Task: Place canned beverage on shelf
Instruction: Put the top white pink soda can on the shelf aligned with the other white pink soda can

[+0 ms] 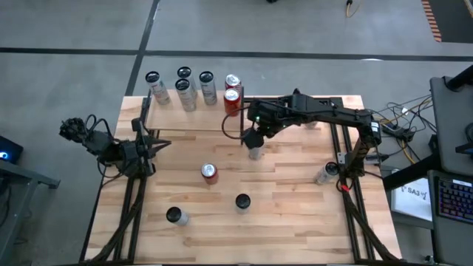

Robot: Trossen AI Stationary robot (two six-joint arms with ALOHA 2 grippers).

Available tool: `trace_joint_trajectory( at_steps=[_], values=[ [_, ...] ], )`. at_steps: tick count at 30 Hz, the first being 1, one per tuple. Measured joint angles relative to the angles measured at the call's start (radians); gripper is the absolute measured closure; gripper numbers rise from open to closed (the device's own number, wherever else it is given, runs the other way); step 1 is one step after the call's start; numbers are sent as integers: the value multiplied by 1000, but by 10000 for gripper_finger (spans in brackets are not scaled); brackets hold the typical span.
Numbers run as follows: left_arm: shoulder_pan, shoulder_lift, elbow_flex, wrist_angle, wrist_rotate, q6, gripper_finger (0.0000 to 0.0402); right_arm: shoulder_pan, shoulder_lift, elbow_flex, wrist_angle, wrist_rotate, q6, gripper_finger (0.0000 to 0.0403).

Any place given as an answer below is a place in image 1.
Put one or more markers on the small red clip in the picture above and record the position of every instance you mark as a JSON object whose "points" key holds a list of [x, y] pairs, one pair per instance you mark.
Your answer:
{"points": [[346, 187]]}

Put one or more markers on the red Coca-Cola can dark figure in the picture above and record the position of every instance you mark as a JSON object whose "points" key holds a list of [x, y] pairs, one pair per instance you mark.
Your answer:
{"points": [[233, 80]]}

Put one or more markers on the black mat orange striped edge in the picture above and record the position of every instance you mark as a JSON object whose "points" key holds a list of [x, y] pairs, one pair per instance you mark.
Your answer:
{"points": [[454, 18]]}

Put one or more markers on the Celsius can orange print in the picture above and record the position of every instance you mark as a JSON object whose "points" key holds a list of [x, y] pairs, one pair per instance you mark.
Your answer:
{"points": [[184, 72]]}

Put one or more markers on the Celsius can pineapple print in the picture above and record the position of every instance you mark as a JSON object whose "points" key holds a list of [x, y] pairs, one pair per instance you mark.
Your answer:
{"points": [[186, 98]]}

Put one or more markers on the Celsius Arctic Vibe can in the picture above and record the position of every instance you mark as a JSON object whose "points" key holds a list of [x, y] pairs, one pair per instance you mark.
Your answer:
{"points": [[208, 92]]}

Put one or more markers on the black aluminium rail frame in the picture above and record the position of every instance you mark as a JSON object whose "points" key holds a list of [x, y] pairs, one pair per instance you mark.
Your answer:
{"points": [[357, 236], [133, 199]]}

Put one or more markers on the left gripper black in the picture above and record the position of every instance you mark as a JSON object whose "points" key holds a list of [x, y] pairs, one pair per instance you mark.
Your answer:
{"points": [[136, 155]]}

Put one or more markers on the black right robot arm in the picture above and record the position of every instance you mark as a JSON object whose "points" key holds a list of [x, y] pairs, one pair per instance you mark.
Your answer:
{"points": [[340, 116]]}

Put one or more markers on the Celsius can blue text band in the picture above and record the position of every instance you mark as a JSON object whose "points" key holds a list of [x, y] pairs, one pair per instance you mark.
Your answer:
{"points": [[242, 202]]}

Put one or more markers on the black backlit keyboard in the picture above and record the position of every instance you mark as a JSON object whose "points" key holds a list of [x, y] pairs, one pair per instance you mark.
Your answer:
{"points": [[456, 201]]}

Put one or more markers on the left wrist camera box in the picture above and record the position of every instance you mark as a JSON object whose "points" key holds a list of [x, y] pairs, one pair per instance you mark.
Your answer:
{"points": [[136, 125]]}

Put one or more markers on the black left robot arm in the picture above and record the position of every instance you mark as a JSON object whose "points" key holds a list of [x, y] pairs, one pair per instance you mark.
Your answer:
{"points": [[107, 149]]}

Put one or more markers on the black power strip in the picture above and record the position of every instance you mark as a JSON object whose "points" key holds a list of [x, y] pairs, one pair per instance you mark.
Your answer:
{"points": [[393, 130]]}

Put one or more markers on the grey desk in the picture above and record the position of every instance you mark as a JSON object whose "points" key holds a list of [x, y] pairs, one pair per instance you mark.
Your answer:
{"points": [[449, 240]]}

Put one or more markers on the wooden shelf black frame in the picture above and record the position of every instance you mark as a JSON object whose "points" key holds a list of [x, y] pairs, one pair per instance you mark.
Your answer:
{"points": [[207, 118]]}

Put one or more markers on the grey metal bench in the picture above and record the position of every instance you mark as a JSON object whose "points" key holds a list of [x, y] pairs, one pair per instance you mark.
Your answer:
{"points": [[33, 176]]}

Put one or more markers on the Celsius Peach Vibe can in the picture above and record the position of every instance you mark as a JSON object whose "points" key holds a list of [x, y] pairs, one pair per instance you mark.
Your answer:
{"points": [[159, 92], [323, 175]]}

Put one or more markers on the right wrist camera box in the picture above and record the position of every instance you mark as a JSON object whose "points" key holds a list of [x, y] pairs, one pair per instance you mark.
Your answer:
{"points": [[253, 139]]}

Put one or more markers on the black box blue light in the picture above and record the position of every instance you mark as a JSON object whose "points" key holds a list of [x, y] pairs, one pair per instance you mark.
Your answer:
{"points": [[11, 149]]}

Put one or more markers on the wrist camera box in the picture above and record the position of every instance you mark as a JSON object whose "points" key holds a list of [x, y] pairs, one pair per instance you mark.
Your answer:
{"points": [[253, 139], [136, 125]]}

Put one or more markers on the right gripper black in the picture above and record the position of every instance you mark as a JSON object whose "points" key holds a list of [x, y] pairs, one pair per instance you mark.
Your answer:
{"points": [[271, 112]]}

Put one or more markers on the grey metal mounting bracket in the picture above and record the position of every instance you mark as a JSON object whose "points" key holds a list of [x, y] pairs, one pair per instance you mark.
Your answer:
{"points": [[341, 158]]}

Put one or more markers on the black diagonal strut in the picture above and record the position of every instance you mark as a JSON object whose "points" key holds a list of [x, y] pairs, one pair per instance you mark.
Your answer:
{"points": [[406, 174], [462, 77]]}

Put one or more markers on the white paper sheet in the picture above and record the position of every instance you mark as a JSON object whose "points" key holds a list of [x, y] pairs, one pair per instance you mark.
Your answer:
{"points": [[412, 201]]}

